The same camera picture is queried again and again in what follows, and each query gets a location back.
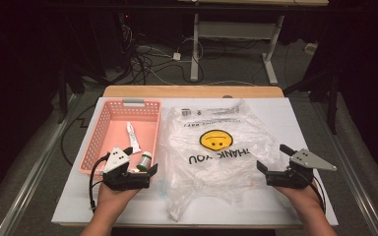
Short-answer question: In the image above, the black floor cable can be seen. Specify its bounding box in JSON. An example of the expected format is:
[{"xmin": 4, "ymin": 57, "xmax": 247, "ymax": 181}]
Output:
[{"xmin": 60, "ymin": 103, "xmax": 96, "ymax": 167}]

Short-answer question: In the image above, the right hand-held gripper cable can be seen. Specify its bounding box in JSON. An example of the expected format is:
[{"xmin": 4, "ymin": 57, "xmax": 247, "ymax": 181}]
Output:
[{"xmin": 308, "ymin": 178, "xmax": 327, "ymax": 214}]

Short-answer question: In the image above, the metal floor rail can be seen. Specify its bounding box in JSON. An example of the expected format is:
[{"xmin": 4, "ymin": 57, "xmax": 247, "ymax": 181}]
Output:
[
  {"xmin": 310, "ymin": 103, "xmax": 378, "ymax": 236},
  {"xmin": 0, "ymin": 93, "xmax": 81, "ymax": 236}
]

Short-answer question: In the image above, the white bottle with green label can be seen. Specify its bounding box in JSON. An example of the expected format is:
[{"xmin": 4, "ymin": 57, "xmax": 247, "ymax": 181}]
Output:
[{"xmin": 136, "ymin": 150, "xmax": 154, "ymax": 172}]

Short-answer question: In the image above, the white floor box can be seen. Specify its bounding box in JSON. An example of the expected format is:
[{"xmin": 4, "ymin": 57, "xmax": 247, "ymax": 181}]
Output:
[{"xmin": 303, "ymin": 42, "xmax": 319, "ymax": 55}]

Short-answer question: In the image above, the wooden table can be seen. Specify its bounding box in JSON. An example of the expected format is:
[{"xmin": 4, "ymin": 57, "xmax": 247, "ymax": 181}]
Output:
[{"xmin": 102, "ymin": 85, "xmax": 285, "ymax": 99}]

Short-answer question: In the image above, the clear smiley plastic bag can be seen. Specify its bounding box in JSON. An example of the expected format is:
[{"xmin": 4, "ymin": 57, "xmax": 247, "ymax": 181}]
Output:
[{"xmin": 158, "ymin": 99, "xmax": 287, "ymax": 222}]

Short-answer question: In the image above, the white board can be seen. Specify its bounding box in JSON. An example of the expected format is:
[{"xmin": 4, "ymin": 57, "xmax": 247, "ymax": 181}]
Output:
[{"xmin": 51, "ymin": 96, "xmax": 340, "ymax": 227}]

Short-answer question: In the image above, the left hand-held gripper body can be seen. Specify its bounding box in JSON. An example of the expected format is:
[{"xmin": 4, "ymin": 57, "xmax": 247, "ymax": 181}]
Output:
[{"xmin": 101, "ymin": 146, "xmax": 152, "ymax": 192}]

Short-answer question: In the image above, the left hand-held gripper cable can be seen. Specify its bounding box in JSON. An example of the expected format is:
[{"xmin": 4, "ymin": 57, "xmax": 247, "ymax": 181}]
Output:
[{"xmin": 89, "ymin": 152, "xmax": 111, "ymax": 211}]

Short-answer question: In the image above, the tangle of floor cables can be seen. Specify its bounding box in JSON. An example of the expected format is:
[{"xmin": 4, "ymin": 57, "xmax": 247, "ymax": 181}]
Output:
[{"xmin": 120, "ymin": 13, "xmax": 208, "ymax": 87}]

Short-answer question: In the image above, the white squeeze tube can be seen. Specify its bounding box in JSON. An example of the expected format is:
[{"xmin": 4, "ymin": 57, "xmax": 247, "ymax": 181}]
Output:
[{"xmin": 125, "ymin": 121, "xmax": 143, "ymax": 154}]

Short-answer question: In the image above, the white metal desk frame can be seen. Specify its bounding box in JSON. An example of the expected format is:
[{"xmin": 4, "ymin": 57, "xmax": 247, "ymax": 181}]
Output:
[{"xmin": 176, "ymin": 0, "xmax": 330, "ymax": 86}]

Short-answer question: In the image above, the person's right hand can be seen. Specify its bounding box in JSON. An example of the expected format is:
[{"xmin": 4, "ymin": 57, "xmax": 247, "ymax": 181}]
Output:
[{"xmin": 274, "ymin": 178, "xmax": 325, "ymax": 214}]

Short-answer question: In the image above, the hand-held gripper cable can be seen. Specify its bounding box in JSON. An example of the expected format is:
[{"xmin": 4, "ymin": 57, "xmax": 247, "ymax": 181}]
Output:
[
  {"xmin": 308, "ymin": 178, "xmax": 327, "ymax": 214},
  {"xmin": 89, "ymin": 152, "xmax": 111, "ymax": 211}
]

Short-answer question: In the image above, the black stand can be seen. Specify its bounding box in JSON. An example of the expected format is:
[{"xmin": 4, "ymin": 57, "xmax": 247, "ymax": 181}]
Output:
[
  {"xmin": 56, "ymin": 58, "xmax": 112, "ymax": 125},
  {"xmin": 283, "ymin": 62, "xmax": 340, "ymax": 136}
]

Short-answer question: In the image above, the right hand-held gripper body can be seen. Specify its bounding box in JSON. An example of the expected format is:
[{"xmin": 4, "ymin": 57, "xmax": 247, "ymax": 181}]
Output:
[{"xmin": 265, "ymin": 148, "xmax": 338, "ymax": 191}]

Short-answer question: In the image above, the pink plastic basket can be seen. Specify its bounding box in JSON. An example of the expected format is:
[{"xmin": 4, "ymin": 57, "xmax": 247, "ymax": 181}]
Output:
[{"xmin": 78, "ymin": 97, "xmax": 162, "ymax": 181}]

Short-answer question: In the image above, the person's left hand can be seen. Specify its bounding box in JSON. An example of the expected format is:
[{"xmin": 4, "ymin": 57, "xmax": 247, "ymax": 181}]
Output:
[{"xmin": 95, "ymin": 181, "xmax": 141, "ymax": 215}]

